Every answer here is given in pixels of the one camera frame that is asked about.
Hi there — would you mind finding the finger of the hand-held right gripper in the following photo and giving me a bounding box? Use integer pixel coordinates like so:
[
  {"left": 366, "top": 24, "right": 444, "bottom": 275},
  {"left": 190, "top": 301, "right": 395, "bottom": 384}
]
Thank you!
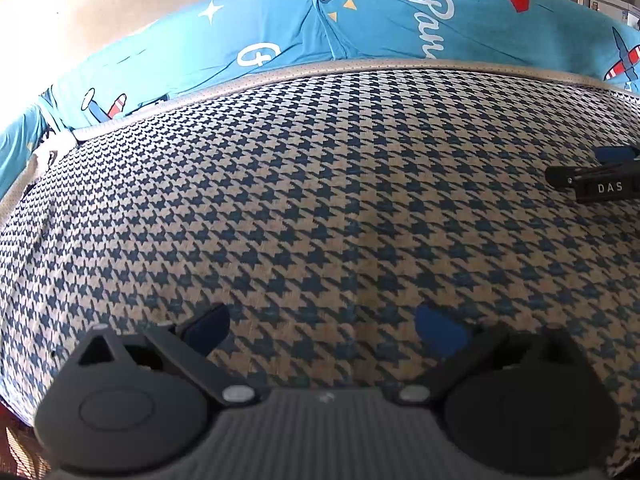
[
  {"left": 545, "top": 160, "right": 640, "bottom": 187},
  {"left": 596, "top": 145, "right": 640, "bottom": 164}
]

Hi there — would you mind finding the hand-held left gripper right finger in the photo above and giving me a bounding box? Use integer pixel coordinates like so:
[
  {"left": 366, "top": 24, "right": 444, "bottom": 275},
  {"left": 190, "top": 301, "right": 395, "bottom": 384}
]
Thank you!
[{"left": 397, "top": 305, "right": 583, "bottom": 408}]

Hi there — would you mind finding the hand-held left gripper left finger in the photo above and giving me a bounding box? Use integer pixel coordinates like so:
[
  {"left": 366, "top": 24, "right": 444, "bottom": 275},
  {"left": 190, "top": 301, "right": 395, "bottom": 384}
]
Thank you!
[{"left": 65, "top": 304, "right": 261, "bottom": 408}]

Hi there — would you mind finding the white appliance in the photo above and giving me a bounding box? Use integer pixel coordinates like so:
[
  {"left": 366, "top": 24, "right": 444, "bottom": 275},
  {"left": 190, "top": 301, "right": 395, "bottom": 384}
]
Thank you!
[{"left": 590, "top": 0, "right": 640, "bottom": 26}]

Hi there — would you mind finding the houndstooth sofa cushion cover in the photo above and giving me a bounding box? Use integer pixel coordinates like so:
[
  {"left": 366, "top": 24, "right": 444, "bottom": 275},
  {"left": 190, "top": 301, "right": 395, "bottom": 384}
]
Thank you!
[{"left": 0, "top": 57, "right": 640, "bottom": 480}]

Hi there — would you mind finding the brown woven mat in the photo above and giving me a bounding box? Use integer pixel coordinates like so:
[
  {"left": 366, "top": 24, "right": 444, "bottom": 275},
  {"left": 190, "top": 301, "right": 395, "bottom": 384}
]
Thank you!
[{"left": 0, "top": 405, "right": 51, "bottom": 480}]

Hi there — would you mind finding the blue printed sofa cover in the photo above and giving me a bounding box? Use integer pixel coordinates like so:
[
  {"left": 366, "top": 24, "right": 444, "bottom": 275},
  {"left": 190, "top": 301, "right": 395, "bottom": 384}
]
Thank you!
[{"left": 0, "top": 0, "right": 640, "bottom": 201}]

